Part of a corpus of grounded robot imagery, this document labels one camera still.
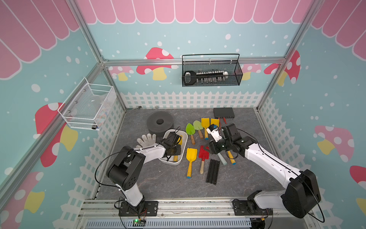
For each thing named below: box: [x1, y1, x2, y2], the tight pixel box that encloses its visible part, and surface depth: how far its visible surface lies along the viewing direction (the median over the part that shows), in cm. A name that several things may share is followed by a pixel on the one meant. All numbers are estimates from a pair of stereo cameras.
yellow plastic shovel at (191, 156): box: [186, 147, 198, 179], surface depth 94 cm
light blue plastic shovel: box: [217, 152, 228, 166], surface depth 91 cm
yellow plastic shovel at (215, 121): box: [210, 118, 220, 127], surface depth 112 cm
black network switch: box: [213, 106, 235, 119], surface depth 123 cm
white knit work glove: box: [135, 133, 157, 149], surface depth 105 cm
